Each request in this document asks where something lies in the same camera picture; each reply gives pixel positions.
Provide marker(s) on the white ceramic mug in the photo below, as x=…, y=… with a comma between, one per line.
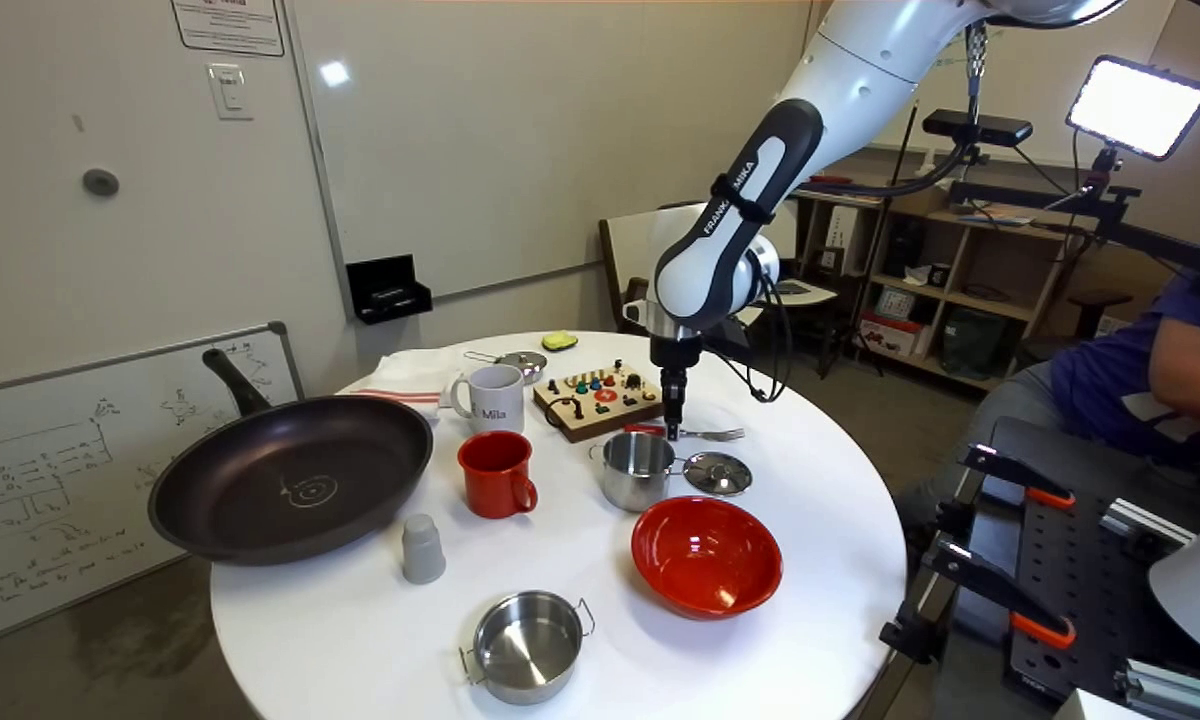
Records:
x=490, y=398

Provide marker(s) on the white cloth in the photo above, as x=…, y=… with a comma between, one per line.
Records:
x=418, y=376

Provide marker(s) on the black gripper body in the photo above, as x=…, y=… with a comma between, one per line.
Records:
x=673, y=357

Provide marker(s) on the person in blue shirt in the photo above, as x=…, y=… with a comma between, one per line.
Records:
x=1134, y=389

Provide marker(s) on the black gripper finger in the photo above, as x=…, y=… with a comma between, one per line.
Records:
x=680, y=414
x=671, y=417

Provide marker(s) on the small steel pot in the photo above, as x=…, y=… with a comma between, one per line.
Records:
x=633, y=471

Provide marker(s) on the yellow green sponge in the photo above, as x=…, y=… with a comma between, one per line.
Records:
x=557, y=342

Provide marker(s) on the red enamel mug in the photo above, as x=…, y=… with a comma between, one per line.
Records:
x=496, y=473

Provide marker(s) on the red handled fork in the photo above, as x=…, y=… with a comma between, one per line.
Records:
x=676, y=432

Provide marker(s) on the leaning whiteboard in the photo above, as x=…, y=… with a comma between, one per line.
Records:
x=80, y=451

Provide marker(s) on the wooden shelf unit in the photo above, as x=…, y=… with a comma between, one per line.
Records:
x=952, y=283

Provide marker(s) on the red bowl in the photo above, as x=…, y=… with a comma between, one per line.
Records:
x=705, y=559

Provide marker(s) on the bright light panel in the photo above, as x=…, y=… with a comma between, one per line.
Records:
x=1134, y=104

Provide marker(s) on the empty steel pot front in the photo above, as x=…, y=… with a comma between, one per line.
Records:
x=525, y=646

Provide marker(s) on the black frying pan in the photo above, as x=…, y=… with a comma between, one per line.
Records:
x=288, y=483

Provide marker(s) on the black wall tray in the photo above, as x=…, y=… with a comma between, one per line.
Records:
x=387, y=288

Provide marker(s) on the wooden switch busy board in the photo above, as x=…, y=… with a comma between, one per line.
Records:
x=596, y=403

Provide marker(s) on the steel pot lid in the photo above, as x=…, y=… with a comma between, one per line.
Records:
x=719, y=473

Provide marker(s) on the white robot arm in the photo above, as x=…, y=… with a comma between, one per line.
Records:
x=863, y=64

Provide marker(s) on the round steel tin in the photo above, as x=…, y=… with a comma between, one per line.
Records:
x=531, y=366

